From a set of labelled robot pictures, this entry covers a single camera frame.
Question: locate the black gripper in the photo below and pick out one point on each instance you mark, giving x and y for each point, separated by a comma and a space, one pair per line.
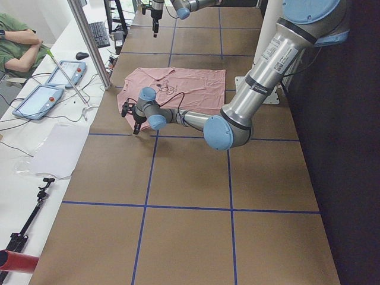
155, 13
138, 116

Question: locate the pink Snoopy t-shirt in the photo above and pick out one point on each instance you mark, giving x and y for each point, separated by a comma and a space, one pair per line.
198, 90

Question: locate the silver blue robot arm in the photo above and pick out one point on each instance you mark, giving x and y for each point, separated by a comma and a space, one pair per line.
302, 24
182, 8

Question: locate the black box on table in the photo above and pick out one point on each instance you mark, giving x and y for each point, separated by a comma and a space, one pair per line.
119, 39

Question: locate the black keyboard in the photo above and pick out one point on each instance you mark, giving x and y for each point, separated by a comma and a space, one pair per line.
99, 34

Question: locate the far blue teach pendant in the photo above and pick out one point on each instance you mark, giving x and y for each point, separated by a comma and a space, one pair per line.
74, 69

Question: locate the blue teach pendant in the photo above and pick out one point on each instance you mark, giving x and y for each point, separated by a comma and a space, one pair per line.
74, 69
39, 102

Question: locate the black computer mouse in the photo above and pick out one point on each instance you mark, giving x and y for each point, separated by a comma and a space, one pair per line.
81, 55

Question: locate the near blue teach pendant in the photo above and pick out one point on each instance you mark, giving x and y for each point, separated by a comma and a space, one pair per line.
39, 102

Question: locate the metal rod green tip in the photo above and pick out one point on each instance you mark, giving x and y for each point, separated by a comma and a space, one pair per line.
87, 106

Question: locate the person in green shirt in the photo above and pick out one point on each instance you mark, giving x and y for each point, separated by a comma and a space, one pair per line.
21, 49

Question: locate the black tripod stand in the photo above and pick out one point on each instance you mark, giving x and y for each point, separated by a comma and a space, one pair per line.
19, 239

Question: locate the red cylinder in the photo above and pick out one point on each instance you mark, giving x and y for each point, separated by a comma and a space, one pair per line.
18, 262

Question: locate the aluminium frame post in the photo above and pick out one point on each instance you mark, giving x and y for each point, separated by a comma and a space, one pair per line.
89, 41

